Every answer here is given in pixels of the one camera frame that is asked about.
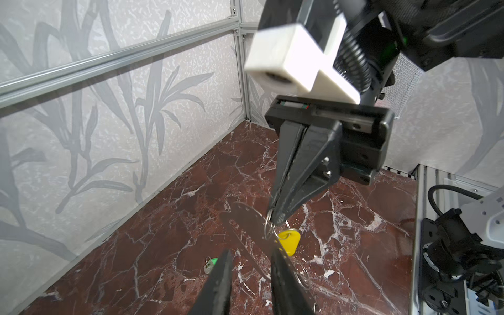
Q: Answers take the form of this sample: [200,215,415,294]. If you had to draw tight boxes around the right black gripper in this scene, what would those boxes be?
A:
[265,95,395,226]

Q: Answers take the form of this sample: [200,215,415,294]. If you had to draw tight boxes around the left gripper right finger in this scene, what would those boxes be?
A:
[270,249,314,315]

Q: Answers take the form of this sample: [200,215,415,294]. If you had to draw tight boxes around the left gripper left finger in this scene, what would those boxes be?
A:
[189,249,232,315]

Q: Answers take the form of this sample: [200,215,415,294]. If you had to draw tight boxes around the grey metal carabiner plate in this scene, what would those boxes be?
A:
[220,202,309,291]

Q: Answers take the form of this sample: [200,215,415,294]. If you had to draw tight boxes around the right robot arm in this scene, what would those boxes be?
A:
[245,1,503,227]

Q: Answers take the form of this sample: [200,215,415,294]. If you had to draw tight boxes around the key with green tag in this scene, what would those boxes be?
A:
[203,257,218,274]

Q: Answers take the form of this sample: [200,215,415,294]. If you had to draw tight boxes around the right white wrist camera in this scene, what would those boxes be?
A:
[244,14,360,104]

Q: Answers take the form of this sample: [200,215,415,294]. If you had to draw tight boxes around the aluminium frame corner post right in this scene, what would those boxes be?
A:
[230,0,252,122]

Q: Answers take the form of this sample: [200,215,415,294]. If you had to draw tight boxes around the white wire mesh basket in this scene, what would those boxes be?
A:
[377,53,425,119]

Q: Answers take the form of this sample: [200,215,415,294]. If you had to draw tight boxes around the aluminium mounting rail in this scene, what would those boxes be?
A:
[409,165,503,314]

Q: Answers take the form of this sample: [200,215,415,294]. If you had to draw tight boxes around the aluminium frame horizontal bar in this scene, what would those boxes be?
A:
[1,16,239,108]

